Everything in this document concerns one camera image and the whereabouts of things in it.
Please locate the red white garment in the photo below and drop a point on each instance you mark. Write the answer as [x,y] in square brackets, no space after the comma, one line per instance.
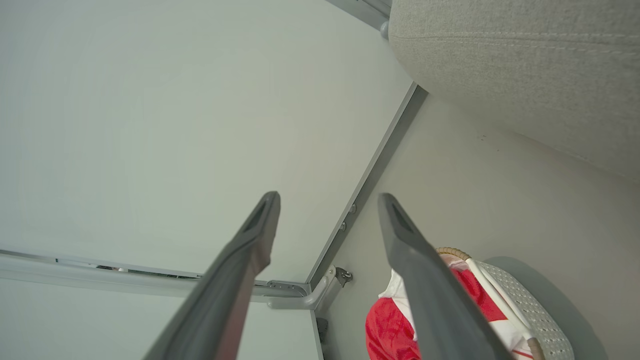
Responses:
[390,330]

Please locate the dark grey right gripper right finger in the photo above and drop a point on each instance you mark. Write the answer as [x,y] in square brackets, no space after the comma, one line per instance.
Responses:
[430,290]

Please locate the grey fabric sofa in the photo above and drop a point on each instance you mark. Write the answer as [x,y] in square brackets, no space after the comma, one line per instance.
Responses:
[525,70]

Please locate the white laundry basket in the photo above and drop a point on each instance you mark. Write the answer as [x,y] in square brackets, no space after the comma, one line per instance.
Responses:
[530,305]

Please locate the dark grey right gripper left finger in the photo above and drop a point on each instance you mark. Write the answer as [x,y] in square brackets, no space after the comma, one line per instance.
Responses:
[225,285]

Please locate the grey metal partition post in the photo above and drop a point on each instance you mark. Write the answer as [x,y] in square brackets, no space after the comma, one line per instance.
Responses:
[367,7]

